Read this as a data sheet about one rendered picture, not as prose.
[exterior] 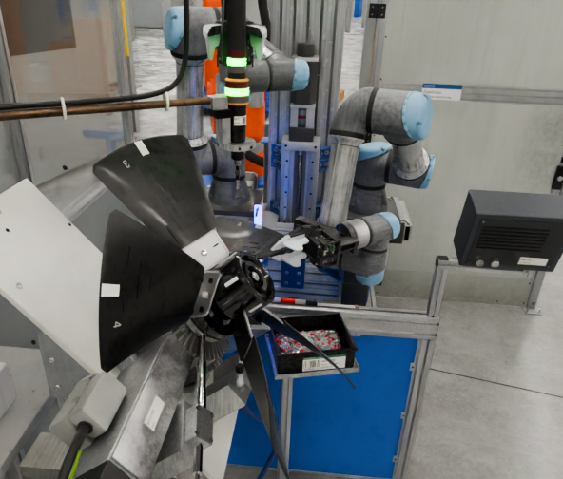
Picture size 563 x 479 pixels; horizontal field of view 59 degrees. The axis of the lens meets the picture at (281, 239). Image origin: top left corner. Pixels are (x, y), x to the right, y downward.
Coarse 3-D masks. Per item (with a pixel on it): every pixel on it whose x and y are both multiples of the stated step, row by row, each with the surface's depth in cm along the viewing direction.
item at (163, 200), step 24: (168, 144) 103; (96, 168) 93; (120, 168) 96; (144, 168) 98; (168, 168) 101; (192, 168) 104; (120, 192) 95; (144, 192) 97; (168, 192) 99; (192, 192) 101; (144, 216) 96; (168, 216) 98; (192, 216) 100; (168, 240) 97; (192, 240) 99
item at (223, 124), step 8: (208, 96) 90; (224, 96) 90; (216, 104) 89; (224, 104) 90; (208, 112) 93; (216, 112) 90; (224, 112) 90; (216, 120) 93; (224, 120) 91; (216, 128) 94; (224, 128) 92; (216, 136) 95; (224, 136) 93; (224, 144) 94; (232, 144) 93; (240, 144) 93; (248, 144) 94
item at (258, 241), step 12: (216, 228) 125; (228, 228) 126; (240, 228) 126; (252, 228) 128; (264, 228) 130; (228, 240) 119; (240, 240) 119; (252, 240) 119; (264, 240) 121; (276, 240) 124; (252, 252) 113; (264, 252) 114; (276, 252) 116
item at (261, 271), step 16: (240, 256) 96; (224, 272) 95; (240, 272) 93; (256, 272) 100; (224, 288) 94; (240, 288) 93; (256, 288) 95; (272, 288) 100; (224, 304) 94; (240, 304) 94; (256, 304) 94; (208, 320) 96; (224, 320) 99; (224, 336) 99
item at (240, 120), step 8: (232, 112) 92; (240, 112) 92; (232, 120) 93; (240, 120) 93; (232, 128) 93; (240, 128) 93; (232, 136) 94; (240, 136) 94; (232, 152) 96; (240, 152) 96; (240, 160) 97
